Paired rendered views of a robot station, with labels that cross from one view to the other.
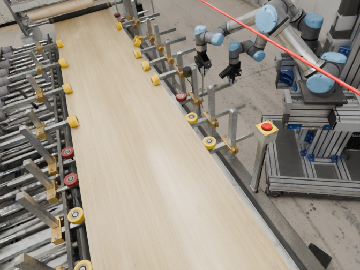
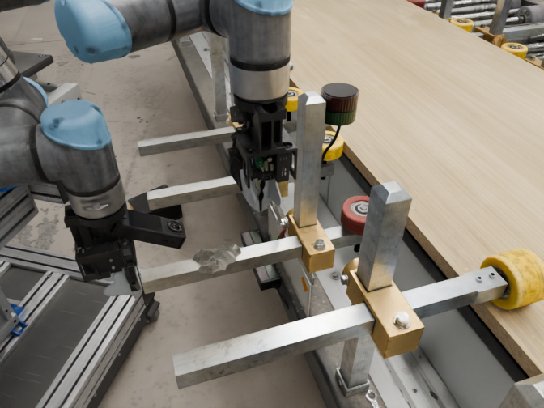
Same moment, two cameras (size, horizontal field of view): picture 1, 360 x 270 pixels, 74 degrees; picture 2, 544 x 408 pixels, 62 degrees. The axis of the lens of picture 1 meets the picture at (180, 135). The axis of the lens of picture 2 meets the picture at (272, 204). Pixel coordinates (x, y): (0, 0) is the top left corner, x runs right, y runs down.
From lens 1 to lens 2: 217 cm
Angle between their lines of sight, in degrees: 94
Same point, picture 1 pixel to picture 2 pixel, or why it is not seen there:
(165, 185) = (377, 59)
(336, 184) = (26, 254)
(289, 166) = (78, 308)
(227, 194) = not seen: hidden behind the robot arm
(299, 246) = (200, 76)
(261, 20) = not seen: outside the picture
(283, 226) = (207, 87)
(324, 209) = not seen: hidden behind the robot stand
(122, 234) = (426, 34)
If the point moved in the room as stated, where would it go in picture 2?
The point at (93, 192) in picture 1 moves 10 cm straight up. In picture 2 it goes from (506, 62) to (517, 29)
